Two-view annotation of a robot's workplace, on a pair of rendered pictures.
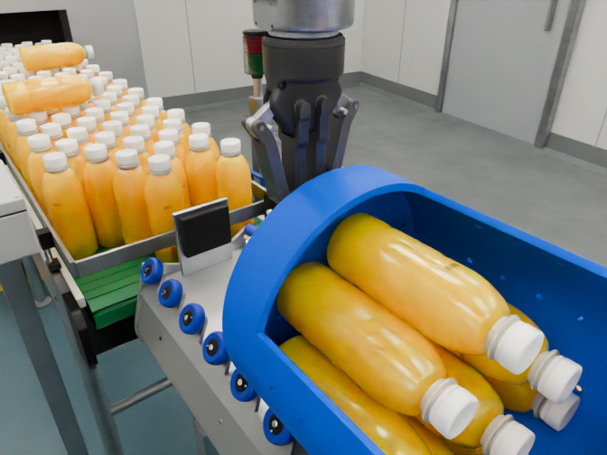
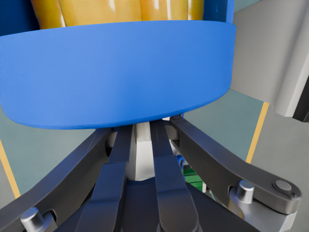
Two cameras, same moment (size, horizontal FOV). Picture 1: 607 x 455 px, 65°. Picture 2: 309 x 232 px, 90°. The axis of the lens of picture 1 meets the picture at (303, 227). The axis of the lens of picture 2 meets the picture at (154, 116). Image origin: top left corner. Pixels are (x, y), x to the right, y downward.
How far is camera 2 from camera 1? 41 cm
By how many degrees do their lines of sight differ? 46
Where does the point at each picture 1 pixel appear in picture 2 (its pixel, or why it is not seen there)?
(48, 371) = not seen: hidden behind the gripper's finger
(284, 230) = (216, 61)
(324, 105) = (103, 226)
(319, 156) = (124, 147)
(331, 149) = (90, 162)
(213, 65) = not seen: outside the picture
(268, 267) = (231, 45)
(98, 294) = (197, 182)
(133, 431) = not seen: hidden behind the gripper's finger
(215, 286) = (151, 162)
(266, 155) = (226, 155)
